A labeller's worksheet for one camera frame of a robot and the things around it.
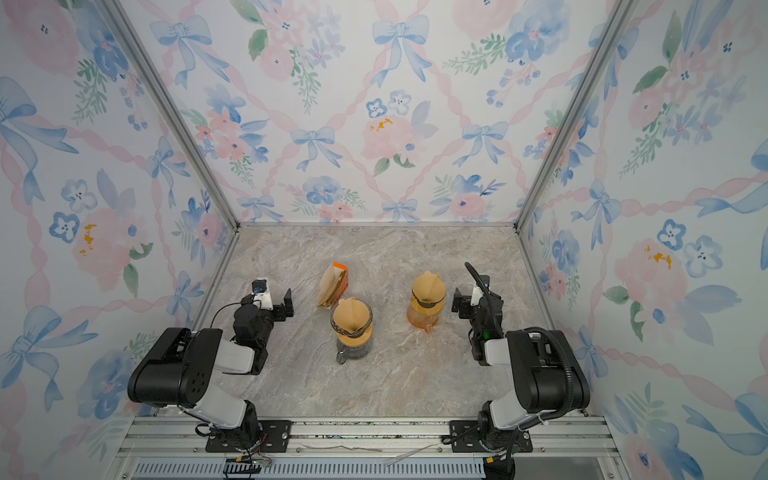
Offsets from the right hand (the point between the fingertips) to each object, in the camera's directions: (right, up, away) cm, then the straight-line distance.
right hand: (473, 288), depth 93 cm
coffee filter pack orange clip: (-45, +1, +4) cm, 45 cm away
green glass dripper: (-14, -5, -6) cm, 16 cm away
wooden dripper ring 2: (-15, -6, -8) cm, 18 cm away
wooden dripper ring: (-35, -12, -14) cm, 40 cm away
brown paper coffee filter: (-37, -5, -13) cm, 39 cm away
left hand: (-61, 0, -2) cm, 61 cm away
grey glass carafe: (-38, -16, -13) cm, 43 cm away
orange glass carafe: (-16, -9, -5) cm, 19 cm away
